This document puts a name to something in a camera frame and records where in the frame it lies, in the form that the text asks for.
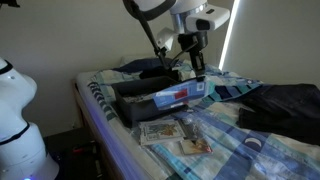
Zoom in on dark blue pillow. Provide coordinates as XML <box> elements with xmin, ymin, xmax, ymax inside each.
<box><xmin>114</xmin><ymin>58</ymin><xmax>180</xmax><ymax>80</ymax></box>

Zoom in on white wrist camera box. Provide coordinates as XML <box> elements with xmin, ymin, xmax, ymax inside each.
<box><xmin>157</xmin><ymin>28</ymin><xmax>176</xmax><ymax>51</ymax></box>

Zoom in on clear bag with white card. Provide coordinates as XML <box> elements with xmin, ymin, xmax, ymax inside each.
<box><xmin>138</xmin><ymin>119</ymin><xmax>201</xmax><ymax>146</ymax></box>

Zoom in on dark folded jeans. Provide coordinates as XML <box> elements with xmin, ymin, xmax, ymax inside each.
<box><xmin>237</xmin><ymin>84</ymin><xmax>320</xmax><ymax>145</ymax></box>

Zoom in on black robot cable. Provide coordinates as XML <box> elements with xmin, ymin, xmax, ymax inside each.
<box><xmin>122</xmin><ymin>0</ymin><xmax>198</xmax><ymax>79</ymax></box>

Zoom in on wooden bed frame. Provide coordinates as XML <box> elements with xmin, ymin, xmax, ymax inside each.
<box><xmin>72</xmin><ymin>80</ymin><xmax>123</xmax><ymax>180</ymax></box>

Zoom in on black plastic box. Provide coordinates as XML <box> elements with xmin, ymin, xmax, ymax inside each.
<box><xmin>112</xmin><ymin>76</ymin><xmax>187</xmax><ymax>127</ymax></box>

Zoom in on small orange picture card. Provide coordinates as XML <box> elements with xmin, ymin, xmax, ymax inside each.
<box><xmin>180</xmin><ymin>139</ymin><xmax>212</xmax><ymax>155</ymax></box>

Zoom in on blue patterned bed sheet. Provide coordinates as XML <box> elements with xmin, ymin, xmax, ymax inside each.
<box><xmin>76</xmin><ymin>69</ymin><xmax>320</xmax><ymax>180</ymax></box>

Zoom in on blue package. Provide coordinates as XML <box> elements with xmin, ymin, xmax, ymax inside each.
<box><xmin>153</xmin><ymin>79</ymin><xmax>214</xmax><ymax>110</ymax></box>

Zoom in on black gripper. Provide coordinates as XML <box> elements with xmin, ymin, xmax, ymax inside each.
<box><xmin>178</xmin><ymin>31</ymin><xmax>208</xmax><ymax>79</ymax></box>

